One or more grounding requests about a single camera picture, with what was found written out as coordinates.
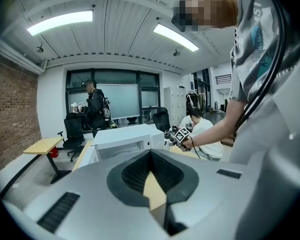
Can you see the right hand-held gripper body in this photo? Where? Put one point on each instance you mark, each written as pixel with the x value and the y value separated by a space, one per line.
pixel 182 135

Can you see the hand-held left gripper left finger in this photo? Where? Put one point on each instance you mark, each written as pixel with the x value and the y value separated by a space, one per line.
pixel 90 196

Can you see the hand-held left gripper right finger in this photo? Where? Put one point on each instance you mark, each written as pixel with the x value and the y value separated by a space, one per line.
pixel 210 196

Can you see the white microwave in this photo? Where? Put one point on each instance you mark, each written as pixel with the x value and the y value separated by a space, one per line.
pixel 130 136

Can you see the person's right forearm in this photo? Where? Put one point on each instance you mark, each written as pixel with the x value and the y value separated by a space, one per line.
pixel 220 126

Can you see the person's right hand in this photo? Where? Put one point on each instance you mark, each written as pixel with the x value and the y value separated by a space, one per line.
pixel 187 144

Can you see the black mesh office chair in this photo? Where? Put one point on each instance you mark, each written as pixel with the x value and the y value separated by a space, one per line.
pixel 162 120

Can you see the white lockers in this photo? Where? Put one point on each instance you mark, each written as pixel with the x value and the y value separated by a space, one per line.
pixel 175 104

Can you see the clothes rack with coats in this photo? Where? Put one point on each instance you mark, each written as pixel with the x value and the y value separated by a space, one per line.
pixel 195 101

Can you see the red box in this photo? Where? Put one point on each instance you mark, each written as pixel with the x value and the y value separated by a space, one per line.
pixel 54 152

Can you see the black balcony railing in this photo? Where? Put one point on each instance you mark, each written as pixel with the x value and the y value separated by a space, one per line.
pixel 223 79

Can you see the small wooden table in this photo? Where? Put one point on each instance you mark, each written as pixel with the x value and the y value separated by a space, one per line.
pixel 42 144

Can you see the black framed window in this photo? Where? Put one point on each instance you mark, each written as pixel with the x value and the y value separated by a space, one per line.
pixel 120 99

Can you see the long ceiling light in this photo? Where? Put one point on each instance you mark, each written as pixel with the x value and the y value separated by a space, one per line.
pixel 176 37
pixel 60 21

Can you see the person's torso in grey shirt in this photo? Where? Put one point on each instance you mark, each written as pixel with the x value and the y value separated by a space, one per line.
pixel 277 109

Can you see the person's head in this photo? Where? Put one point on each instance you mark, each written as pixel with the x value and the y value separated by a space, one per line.
pixel 215 6

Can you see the blue wall sign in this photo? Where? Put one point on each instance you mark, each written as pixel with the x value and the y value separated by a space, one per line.
pixel 191 86

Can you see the black head-mounted camera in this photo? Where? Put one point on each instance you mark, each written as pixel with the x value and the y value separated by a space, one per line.
pixel 178 25

